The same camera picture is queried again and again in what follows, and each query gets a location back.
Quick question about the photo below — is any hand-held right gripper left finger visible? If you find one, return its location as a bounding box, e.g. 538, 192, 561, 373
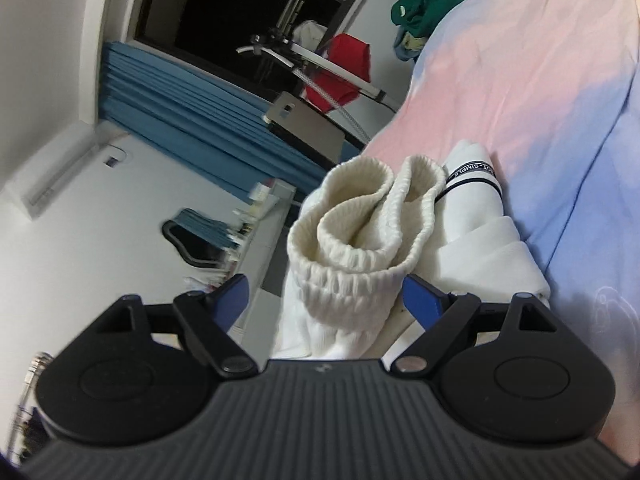
94, 274, 259, 379

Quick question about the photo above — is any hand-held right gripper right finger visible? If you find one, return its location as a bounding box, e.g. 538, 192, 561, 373
390, 274, 557, 377

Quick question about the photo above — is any white knit garment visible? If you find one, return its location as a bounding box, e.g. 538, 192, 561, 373
271, 140, 552, 362

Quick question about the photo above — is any white shelf with bottles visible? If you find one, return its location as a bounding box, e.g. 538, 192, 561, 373
220, 180, 302, 333

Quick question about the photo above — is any black chair with blue cloth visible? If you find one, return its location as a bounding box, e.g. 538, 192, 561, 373
161, 206, 242, 272

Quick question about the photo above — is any blue curtain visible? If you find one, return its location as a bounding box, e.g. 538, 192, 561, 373
96, 40, 333, 203

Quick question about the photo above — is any white air conditioner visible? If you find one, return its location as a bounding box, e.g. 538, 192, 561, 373
0, 119, 99, 220

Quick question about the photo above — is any red cloth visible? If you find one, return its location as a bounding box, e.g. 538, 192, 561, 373
301, 33, 374, 112

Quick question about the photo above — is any pink and blue pastel bedsheet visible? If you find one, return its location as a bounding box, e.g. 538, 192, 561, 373
361, 0, 640, 480

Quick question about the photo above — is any dark window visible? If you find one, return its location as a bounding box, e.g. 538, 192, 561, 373
134, 0, 382, 92

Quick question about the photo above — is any green garment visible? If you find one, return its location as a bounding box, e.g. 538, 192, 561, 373
390, 0, 482, 37

